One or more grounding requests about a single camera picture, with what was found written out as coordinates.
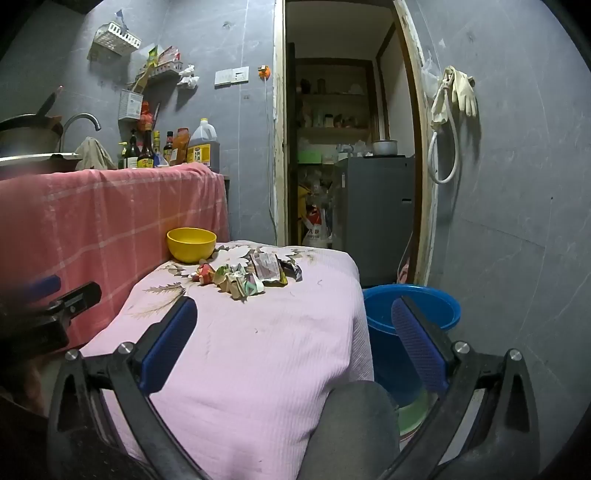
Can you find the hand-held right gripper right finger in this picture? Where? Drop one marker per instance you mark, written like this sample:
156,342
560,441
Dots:
415,341

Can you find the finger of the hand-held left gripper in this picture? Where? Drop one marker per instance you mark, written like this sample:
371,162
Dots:
79,295
42,284

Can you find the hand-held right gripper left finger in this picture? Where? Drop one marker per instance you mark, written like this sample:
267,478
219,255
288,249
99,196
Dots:
171,337

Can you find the red wrapper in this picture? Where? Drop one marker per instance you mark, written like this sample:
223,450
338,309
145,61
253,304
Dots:
203,274

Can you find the green wrapper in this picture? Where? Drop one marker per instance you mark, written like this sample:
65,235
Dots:
227,274
248,288

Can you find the yellow bowl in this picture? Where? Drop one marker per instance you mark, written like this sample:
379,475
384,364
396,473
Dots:
191,244

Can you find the dark blue wrapper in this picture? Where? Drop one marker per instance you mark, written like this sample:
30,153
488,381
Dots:
292,270

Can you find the blue plastic bucket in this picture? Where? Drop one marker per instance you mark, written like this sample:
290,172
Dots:
383,341

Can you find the green plastic basin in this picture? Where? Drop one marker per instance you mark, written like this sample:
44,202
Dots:
411,415

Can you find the pink checked cloth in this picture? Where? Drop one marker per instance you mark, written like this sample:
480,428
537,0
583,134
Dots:
92,221

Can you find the pink floral table cloth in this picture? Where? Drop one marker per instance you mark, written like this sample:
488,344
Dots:
254,369

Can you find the person's grey trouser leg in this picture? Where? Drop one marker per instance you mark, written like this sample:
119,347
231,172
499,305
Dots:
346,429

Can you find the grey rag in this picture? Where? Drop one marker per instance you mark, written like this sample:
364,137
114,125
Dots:
94,154

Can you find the small green bottle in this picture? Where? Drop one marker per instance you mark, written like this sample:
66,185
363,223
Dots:
122,159

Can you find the white red sack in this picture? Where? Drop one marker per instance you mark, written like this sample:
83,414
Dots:
316,228

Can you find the black wok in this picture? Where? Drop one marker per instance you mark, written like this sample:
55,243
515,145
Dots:
27,134

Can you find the dark sauce bottle yellow label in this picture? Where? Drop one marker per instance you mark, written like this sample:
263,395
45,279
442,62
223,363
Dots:
146,154

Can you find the metal faucet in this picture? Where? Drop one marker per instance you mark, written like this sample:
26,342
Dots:
81,118

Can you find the dark bottle red cap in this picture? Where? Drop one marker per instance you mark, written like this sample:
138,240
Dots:
168,150

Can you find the yellow cap bottle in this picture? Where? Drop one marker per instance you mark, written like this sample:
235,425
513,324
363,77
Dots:
157,143

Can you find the orange sauce packet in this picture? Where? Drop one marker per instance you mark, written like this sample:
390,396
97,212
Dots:
181,145

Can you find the large cooking oil jug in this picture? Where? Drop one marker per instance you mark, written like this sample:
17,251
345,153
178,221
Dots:
203,147

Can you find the metal pot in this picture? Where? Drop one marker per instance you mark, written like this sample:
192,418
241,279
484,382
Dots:
384,147

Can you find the green box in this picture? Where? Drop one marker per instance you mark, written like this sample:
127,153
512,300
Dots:
309,157

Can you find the white crumpled plastic bag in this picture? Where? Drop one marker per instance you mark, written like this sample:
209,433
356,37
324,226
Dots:
188,76

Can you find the seasoning packets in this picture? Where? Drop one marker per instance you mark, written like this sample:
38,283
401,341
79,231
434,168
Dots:
164,55

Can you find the cream rubber gloves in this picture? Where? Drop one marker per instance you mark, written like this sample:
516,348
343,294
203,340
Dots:
461,90

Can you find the wooden pantry shelf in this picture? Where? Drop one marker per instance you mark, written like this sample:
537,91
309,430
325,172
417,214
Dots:
334,94

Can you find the wooden door frame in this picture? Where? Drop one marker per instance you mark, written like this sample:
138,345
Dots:
278,138

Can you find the white wall rack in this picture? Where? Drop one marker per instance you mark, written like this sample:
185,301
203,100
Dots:
161,73

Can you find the white plastic wall basket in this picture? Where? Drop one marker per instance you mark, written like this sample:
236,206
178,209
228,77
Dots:
115,40

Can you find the white wall switch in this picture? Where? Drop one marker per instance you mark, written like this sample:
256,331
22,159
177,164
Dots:
231,76

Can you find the orange wall hook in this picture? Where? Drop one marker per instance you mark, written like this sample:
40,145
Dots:
264,72

